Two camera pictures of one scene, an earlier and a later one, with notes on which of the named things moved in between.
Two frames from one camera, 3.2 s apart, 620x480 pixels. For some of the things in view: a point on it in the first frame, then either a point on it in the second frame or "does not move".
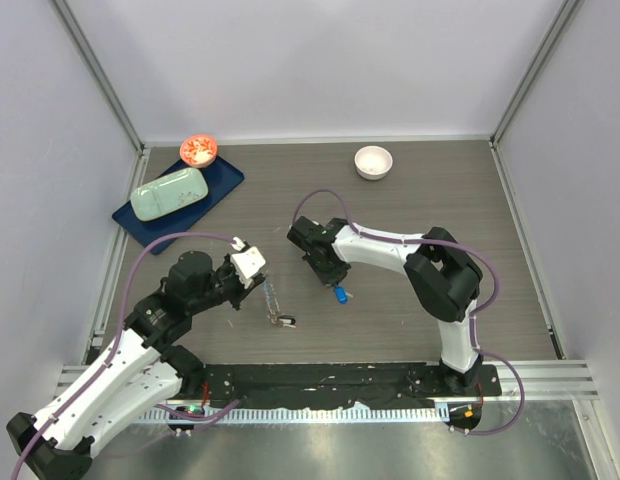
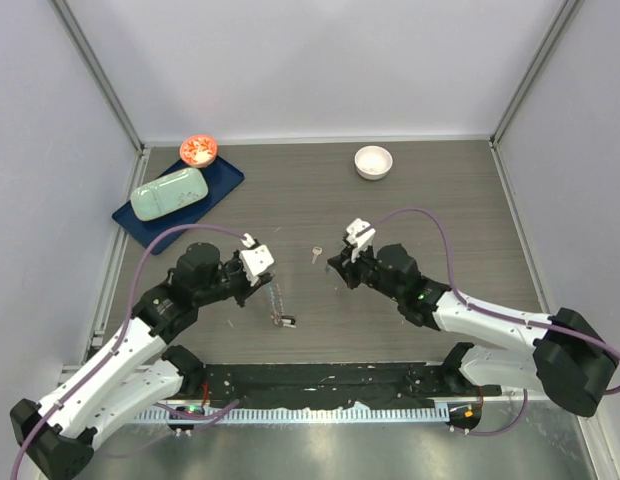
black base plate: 316,386 does not move
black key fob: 287,319 does not move
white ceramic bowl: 373,162 does not move
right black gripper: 328,279 → 347,268
